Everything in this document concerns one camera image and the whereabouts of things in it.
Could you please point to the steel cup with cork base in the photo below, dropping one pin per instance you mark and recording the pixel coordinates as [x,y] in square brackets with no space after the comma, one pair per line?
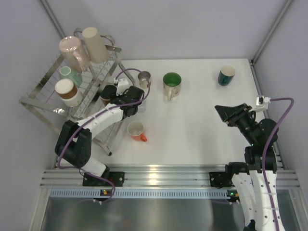
[68,92]

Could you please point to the teal green mug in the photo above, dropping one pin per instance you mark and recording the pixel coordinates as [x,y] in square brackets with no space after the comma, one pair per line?
[69,73]

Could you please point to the perforated cable duct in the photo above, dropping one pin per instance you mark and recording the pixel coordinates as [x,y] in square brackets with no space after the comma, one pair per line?
[142,193]

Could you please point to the dark teal cup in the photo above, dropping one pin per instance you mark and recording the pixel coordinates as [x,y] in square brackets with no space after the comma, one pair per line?
[226,75]

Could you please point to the stainless steel dish rack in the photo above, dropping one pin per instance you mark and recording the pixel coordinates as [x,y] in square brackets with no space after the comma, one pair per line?
[46,104]

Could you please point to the aluminium mounting rail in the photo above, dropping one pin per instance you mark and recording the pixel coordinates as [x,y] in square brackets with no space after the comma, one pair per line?
[141,176]

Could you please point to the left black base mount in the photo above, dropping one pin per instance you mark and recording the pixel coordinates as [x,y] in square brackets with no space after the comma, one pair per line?
[116,177]

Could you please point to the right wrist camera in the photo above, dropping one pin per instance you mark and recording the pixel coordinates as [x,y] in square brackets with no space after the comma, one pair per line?
[262,104]

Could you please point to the iridescent pink mug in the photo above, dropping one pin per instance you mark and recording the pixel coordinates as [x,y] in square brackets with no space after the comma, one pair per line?
[74,52]

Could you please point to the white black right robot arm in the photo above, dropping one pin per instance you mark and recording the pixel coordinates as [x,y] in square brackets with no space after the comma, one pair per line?
[255,178]

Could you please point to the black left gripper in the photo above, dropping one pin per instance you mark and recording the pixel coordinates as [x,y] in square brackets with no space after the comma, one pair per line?
[114,96]

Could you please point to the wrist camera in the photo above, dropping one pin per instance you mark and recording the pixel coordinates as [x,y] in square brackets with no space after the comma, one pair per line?
[262,104]
[121,85]

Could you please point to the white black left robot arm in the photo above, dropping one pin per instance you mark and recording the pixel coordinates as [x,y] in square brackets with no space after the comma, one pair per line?
[75,140]

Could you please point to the floral mug green inside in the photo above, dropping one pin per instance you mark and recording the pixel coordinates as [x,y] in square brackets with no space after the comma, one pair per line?
[171,85]

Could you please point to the clear glass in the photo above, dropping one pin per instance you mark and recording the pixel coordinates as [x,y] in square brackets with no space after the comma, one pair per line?
[142,106]

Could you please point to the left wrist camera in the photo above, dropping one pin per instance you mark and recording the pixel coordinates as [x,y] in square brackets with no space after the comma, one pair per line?
[121,85]

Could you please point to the dark brown mug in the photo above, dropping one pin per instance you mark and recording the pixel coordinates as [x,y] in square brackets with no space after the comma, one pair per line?
[104,95]

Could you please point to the steel cup with brown band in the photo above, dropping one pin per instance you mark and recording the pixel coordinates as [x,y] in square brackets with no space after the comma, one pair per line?
[144,78]

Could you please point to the orange mug white inside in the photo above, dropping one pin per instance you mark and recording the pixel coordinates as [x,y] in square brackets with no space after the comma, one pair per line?
[136,131]

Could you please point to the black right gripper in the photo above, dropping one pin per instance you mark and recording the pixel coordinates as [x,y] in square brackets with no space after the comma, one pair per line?
[225,111]

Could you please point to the tall beige cup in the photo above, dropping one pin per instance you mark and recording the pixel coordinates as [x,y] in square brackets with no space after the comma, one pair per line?
[95,45]

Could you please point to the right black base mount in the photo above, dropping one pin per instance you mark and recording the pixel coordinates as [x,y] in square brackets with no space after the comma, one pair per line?
[221,179]

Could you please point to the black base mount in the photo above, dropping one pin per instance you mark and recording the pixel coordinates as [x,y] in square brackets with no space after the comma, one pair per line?
[116,177]
[221,179]

